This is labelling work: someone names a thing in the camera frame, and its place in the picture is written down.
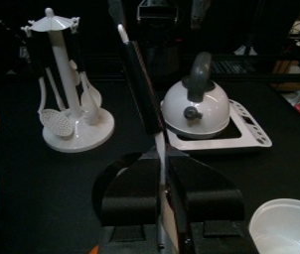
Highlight white slotted skimmer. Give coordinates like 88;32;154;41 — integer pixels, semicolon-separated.
24;31;75;138

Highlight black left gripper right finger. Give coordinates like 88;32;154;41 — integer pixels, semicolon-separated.
165;144;261;254

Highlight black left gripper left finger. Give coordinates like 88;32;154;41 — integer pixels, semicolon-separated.
91;150;162;254

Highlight white utensil stand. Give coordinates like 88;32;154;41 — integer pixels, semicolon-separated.
20;7;115;154

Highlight white plastic bowl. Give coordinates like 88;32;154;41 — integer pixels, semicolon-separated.
246;197;300;254

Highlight black-handled white spatula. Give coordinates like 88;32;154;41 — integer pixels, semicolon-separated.
115;23;182;254

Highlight white toy spoon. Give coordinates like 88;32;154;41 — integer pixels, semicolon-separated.
71;31;103;127

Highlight white toy kettle grey handle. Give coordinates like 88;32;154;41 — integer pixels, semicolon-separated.
159;51;232;140

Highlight brown wooden box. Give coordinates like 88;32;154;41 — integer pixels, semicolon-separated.
270;59;300;92

